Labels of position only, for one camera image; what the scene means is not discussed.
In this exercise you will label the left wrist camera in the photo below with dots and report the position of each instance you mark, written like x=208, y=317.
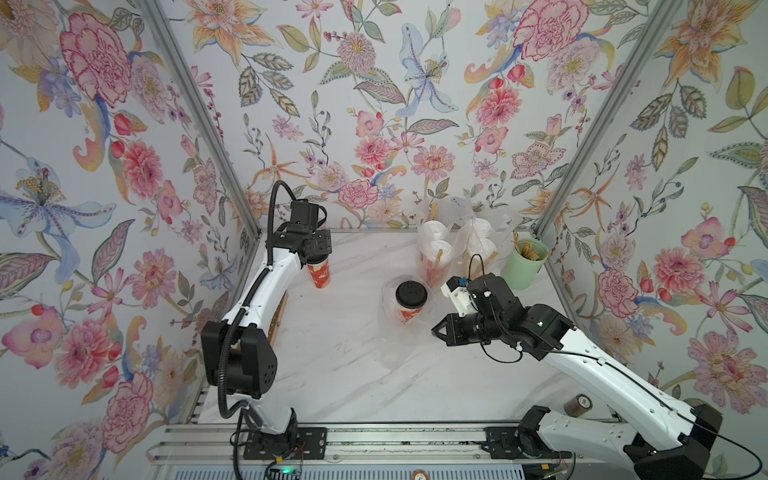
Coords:
x=304, y=216

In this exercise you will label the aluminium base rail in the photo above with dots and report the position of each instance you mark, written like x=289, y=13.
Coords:
x=348, y=442

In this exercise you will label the black lid red cup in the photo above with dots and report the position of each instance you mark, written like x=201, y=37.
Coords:
x=319, y=271
x=410, y=296

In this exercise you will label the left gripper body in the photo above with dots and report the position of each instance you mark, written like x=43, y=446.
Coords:
x=319, y=241

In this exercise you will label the white lid floral cup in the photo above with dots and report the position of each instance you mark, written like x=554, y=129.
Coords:
x=480, y=228

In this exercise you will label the green cup holder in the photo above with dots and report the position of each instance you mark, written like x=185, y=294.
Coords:
x=518, y=272

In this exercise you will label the wooden stir sticks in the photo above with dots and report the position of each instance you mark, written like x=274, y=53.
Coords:
x=526, y=249

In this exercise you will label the clear plastic bag pile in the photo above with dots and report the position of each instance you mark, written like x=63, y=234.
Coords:
x=444, y=216

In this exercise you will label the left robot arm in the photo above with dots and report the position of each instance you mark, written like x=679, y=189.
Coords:
x=239, y=359

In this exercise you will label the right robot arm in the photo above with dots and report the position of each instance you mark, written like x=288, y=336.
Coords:
x=657, y=436

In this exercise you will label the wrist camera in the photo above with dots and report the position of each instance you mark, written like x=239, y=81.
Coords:
x=304, y=216
x=477, y=295

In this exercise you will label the white lid red cup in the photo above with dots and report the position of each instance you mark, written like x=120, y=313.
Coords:
x=436, y=259
x=432, y=230

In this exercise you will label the wooden chessboard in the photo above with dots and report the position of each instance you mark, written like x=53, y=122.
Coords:
x=276, y=320

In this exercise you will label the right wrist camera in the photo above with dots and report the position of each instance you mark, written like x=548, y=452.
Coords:
x=477, y=295

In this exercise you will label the white lid red back cup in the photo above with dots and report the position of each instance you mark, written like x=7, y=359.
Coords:
x=436, y=259

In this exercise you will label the white lid beige cup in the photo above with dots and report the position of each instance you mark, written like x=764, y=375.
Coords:
x=478, y=257

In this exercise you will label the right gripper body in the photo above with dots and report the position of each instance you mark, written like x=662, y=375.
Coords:
x=477, y=330

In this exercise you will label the clear plastic carrier bag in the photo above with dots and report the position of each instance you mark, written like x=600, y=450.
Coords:
x=504, y=220

